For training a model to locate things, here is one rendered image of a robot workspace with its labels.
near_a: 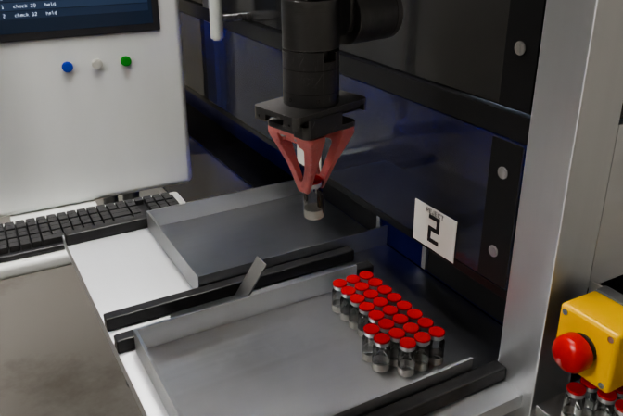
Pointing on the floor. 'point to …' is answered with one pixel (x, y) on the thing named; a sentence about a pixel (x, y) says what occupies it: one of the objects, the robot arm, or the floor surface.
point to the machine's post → (564, 164)
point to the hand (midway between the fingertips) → (311, 182)
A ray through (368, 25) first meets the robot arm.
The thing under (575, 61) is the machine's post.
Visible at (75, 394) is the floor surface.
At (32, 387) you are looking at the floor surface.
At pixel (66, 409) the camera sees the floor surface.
